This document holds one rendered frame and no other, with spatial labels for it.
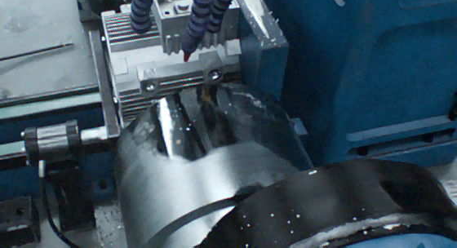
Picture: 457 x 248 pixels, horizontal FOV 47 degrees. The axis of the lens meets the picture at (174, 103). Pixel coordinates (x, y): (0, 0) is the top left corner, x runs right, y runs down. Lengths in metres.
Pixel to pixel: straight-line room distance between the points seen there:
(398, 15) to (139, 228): 0.43
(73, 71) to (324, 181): 0.97
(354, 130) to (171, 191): 0.43
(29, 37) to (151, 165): 0.80
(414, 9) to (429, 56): 0.13
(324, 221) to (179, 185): 0.29
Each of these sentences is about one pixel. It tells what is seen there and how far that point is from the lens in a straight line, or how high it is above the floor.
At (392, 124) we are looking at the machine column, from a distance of 0.95.
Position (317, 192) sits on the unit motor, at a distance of 0.31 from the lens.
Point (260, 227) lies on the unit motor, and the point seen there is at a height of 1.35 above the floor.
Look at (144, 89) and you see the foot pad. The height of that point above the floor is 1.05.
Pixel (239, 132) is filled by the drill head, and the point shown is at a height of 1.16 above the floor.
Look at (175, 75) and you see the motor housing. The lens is 0.80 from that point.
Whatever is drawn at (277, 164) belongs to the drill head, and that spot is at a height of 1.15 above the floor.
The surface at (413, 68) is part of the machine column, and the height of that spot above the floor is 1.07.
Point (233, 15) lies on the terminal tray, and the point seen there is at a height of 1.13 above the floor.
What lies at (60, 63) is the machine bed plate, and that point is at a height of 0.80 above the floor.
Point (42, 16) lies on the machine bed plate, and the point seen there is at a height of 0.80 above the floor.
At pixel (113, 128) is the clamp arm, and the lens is 0.78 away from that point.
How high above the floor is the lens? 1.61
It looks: 46 degrees down
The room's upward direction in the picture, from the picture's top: 2 degrees counter-clockwise
